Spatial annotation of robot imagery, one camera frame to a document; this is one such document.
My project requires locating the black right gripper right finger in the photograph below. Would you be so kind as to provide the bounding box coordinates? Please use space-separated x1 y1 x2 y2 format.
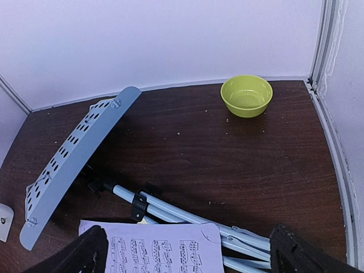
270 224 360 273

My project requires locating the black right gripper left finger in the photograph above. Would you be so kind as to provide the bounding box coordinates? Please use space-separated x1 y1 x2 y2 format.
26 225 109 272

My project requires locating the purple sheet music page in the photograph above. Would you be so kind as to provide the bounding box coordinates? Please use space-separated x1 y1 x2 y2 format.
78 220 224 272

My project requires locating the white folding music stand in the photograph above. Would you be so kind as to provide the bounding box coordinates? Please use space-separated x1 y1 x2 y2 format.
19 86 271 272

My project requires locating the white metronome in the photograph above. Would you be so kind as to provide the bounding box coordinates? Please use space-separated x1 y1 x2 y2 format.
0 203 14 242

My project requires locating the green bowl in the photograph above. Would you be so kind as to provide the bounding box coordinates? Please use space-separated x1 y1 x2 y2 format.
220 75 274 118

